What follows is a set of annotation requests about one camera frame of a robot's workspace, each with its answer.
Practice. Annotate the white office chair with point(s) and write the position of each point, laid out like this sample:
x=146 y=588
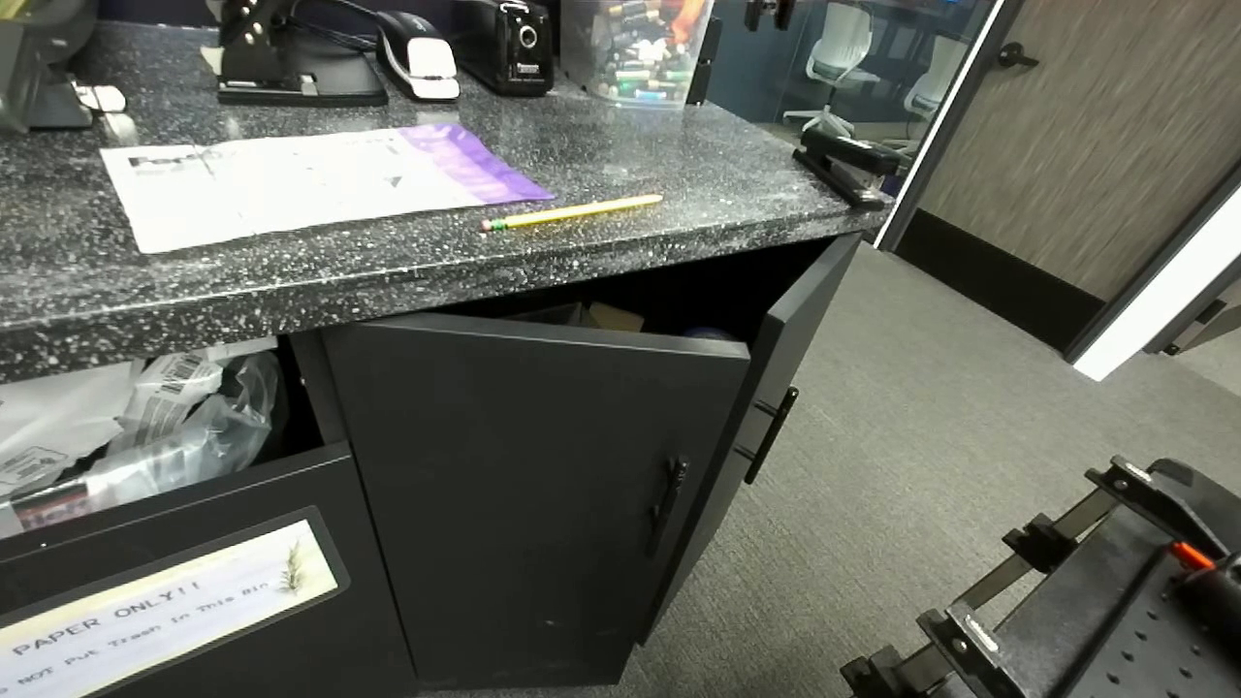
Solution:
x=839 y=53
x=938 y=79

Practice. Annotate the crumpled clear plastic bags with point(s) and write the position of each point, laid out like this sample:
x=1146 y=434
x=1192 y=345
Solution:
x=179 y=426

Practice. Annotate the yellow pencil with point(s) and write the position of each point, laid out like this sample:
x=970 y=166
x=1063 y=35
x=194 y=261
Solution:
x=570 y=214

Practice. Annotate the white and purple envelope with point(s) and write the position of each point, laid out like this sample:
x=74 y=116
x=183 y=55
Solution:
x=298 y=183

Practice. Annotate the white and black label printer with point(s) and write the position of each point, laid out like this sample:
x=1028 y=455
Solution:
x=430 y=64

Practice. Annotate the black perforated robot table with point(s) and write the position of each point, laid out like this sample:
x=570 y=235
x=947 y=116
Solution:
x=1111 y=633

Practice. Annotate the clear plastic bin of markers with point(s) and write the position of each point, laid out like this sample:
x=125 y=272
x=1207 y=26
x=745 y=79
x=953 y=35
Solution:
x=642 y=45

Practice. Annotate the black bin front white sign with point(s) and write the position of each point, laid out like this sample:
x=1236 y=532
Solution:
x=194 y=583

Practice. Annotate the black electric pencil sharpener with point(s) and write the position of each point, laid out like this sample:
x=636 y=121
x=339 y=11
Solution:
x=511 y=45

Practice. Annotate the black cabinet door narrow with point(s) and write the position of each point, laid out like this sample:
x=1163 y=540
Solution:
x=516 y=518

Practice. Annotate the black cabinet door wide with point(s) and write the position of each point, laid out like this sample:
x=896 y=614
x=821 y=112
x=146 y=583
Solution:
x=790 y=351

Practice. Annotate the black stapler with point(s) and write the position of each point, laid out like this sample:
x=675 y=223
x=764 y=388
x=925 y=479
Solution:
x=839 y=159

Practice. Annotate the black tape dispenser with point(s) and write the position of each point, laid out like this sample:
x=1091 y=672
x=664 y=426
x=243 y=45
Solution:
x=278 y=59

